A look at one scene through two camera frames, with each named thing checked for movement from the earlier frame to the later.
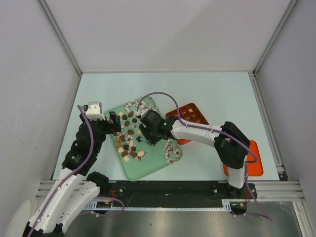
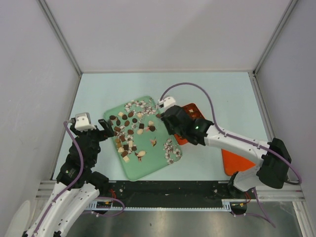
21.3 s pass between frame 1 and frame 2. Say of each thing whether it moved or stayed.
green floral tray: stayed
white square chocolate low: stayed
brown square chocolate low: moved
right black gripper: moved
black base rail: stayed
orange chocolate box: stayed
